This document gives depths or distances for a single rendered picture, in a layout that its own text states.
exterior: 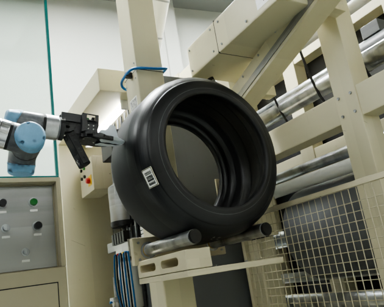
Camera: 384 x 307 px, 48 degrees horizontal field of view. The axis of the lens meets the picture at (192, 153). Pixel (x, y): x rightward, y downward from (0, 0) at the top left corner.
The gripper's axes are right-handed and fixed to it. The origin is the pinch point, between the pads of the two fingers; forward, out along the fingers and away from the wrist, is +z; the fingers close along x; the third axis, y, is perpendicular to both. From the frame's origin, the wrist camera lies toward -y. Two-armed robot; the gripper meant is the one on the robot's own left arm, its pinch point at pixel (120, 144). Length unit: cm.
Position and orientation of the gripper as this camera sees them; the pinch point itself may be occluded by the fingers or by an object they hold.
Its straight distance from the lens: 143.3
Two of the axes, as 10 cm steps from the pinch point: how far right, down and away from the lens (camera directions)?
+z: 8.7, 1.2, 4.8
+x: -4.9, 3.1, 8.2
